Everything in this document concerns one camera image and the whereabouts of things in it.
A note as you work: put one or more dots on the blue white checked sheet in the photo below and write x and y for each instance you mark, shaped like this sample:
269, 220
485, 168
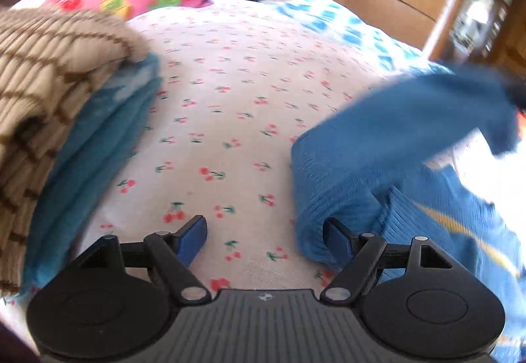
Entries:
353, 26

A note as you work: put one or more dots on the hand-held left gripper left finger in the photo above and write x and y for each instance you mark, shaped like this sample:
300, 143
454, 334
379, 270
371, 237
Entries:
192, 239

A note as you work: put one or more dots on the teal folded cloth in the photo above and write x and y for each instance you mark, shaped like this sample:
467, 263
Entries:
94, 157

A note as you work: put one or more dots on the glass display cabinet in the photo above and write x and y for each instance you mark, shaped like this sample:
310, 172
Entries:
478, 17

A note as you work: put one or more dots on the blue knit sweater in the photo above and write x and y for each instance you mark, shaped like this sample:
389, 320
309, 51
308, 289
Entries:
394, 165

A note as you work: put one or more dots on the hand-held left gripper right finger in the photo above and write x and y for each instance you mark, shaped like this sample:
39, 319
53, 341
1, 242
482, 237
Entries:
336, 239

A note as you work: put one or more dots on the beige striped knit sweater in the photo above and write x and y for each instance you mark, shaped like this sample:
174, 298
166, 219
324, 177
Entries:
45, 100

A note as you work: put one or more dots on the cherry print bedsheet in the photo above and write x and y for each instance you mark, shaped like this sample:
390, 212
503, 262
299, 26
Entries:
230, 108

